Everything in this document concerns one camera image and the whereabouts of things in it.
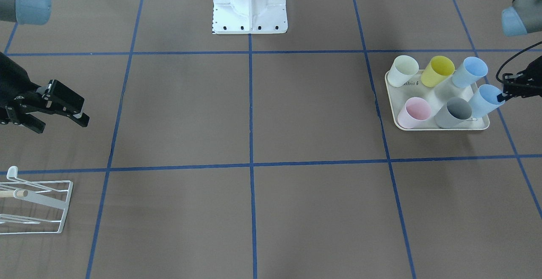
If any white cream cup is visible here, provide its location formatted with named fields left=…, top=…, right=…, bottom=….
left=387, top=55, right=419, bottom=87

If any white wire cup rack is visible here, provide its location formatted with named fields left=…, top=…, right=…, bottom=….
left=0, top=166, right=74, bottom=236

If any light blue cup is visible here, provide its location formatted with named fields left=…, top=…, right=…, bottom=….
left=468, top=84, right=504, bottom=119

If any cream plastic tray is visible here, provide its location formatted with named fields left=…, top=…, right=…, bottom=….
left=385, top=69, right=490, bottom=132

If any yellow cup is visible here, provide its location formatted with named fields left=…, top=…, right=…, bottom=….
left=420, top=55, right=455, bottom=88

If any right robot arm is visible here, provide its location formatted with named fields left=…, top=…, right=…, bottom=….
left=0, top=0, right=89, bottom=134

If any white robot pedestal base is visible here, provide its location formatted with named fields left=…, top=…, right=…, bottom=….
left=212, top=0, right=288, bottom=35

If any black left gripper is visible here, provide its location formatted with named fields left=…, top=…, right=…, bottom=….
left=497, top=56, right=542, bottom=102

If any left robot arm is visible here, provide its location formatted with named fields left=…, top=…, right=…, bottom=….
left=495, top=0, right=542, bottom=102

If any pink cup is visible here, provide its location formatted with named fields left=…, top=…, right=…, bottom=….
left=397, top=97, right=432, bottom=129

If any grey cup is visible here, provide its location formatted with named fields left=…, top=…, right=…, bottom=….
left=435, top=97, right=472, bottom=129

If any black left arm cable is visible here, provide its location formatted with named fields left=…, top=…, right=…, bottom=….
left=495, top=41, right=542, bottom=86

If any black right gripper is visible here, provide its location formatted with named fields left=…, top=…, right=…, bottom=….
left=0, top=53, right=90, bottom=134

